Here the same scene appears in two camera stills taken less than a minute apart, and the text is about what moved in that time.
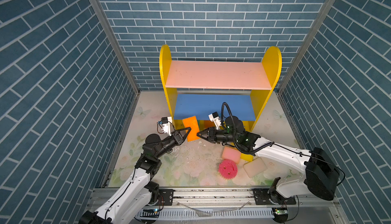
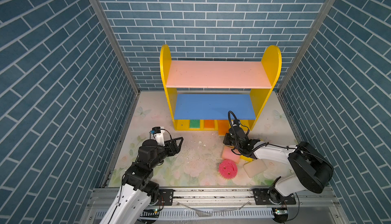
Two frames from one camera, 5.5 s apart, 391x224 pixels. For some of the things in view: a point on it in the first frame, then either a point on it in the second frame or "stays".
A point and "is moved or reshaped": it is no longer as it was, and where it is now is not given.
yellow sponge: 192,122 is moved or reshaped
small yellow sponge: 247,157 stays
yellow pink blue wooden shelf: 218,93 stays
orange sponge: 208,123 stays
